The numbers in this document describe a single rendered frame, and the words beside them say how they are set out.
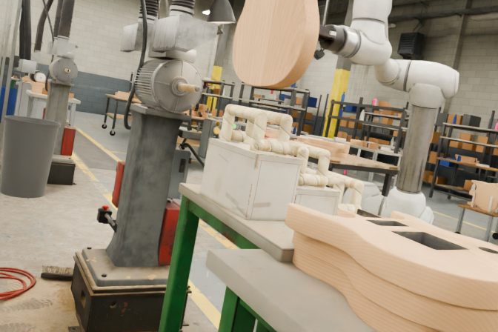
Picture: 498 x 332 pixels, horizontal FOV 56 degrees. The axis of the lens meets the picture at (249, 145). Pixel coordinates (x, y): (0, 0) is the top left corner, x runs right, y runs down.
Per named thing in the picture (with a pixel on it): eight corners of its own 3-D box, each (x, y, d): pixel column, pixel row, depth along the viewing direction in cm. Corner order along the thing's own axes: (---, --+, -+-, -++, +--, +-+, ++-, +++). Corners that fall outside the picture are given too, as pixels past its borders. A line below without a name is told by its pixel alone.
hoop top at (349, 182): (316, 177, 159) (317, 167, 159) (322, 177, 161) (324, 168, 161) (358, 191, 143) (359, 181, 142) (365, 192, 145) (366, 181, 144)
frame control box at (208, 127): (176, 160, 251) (184, 113, 249) (211, 164, 262) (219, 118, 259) (193, 170, 230) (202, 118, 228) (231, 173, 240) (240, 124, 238)
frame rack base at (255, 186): (197, 193, 141) (207, 137, 139) (239, 196, 149) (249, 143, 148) (245, 220, 118) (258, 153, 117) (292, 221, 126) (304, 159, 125)
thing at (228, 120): (217, 139, 137) (223, 108, 136) (226, 141, 139) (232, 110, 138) (222, 141, 134) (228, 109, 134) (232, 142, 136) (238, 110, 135)
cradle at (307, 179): (291, 182, 131) (293, 171, 131) (321, 184, 138) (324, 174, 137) (299, 185, 129) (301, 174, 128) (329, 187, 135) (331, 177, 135)
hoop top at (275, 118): (245, 117, 141) (247, 107, 140) (254, 118, 143) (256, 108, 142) (284, 126, 124) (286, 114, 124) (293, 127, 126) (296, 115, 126)
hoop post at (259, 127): (247, 149, 123) (253, 114, 122) (256, 150, 125) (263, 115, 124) (253, 151, 120) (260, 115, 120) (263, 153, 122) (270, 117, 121)
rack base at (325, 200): (238, 196, 149) (244, 167, 148) (279, 198, 158) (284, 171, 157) (291, 221, 126) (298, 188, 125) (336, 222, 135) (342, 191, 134)
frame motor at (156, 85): (127, 102, 250) (135, 55, 248) (174, 110, 263) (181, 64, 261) (150, 110, 215) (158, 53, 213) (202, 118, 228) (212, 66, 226)
